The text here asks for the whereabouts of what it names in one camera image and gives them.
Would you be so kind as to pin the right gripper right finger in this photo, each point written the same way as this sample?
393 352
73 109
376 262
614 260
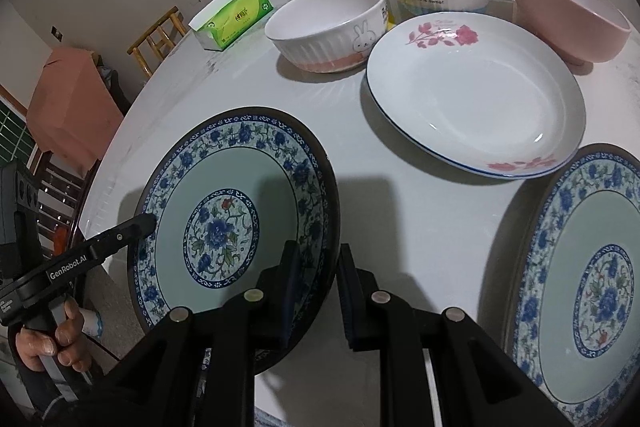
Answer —
355 288

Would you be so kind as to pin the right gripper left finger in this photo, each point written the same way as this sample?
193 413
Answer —
276 316

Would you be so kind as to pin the blue floral plate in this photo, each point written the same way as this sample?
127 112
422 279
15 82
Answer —
573 321
226 198

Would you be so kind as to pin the left hand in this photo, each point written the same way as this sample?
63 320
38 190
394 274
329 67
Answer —
68 345

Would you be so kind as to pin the pink covered box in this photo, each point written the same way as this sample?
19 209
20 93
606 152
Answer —
71 114

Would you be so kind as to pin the white plate pink flowers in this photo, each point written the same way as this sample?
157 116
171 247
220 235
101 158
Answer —
480 93

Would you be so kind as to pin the white ribbed rabbit bowl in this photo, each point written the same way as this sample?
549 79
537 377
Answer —
327 35

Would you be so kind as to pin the light wooden chair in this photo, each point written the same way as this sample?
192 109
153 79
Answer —
161 38

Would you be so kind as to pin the green tissue pack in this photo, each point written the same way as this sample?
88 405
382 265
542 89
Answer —
222 22

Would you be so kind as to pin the pink plastic bowl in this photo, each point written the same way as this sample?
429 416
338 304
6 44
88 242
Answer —
581 31

